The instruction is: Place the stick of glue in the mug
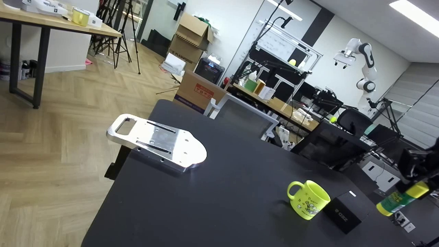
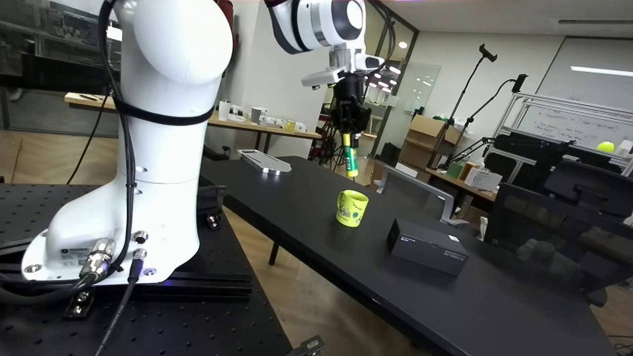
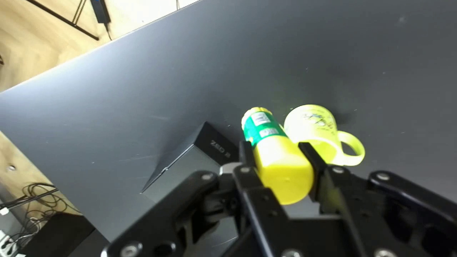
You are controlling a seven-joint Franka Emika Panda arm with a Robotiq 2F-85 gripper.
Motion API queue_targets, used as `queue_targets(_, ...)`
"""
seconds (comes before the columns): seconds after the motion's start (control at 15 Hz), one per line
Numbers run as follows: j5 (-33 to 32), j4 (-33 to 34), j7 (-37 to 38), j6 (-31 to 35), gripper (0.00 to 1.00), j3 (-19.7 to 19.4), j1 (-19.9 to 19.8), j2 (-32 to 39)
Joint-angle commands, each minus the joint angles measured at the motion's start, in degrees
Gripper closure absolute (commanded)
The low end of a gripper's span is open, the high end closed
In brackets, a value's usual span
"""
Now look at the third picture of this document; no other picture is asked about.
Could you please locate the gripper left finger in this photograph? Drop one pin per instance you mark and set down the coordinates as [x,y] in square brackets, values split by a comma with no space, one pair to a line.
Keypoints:
[178,203]

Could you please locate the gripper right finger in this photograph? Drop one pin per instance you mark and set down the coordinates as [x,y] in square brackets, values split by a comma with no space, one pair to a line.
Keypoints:
[392,214]

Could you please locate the black and grey cardboard box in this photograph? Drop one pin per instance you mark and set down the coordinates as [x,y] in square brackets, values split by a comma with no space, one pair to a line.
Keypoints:
[185,160]

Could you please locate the stand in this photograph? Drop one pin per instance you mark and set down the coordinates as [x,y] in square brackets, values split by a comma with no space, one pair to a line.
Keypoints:
[60,17]

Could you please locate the black power adapter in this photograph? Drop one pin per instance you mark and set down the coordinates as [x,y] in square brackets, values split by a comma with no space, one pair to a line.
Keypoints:
[100,10]

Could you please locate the white power strip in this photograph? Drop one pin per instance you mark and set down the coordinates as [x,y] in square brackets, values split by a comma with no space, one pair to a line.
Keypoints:
[6,246]

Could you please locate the yellow glue stick green label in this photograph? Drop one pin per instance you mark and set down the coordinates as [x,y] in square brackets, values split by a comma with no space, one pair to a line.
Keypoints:
[282,167]

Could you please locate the yellow mug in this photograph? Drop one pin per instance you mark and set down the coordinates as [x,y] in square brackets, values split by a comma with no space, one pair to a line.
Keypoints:
[314,125]

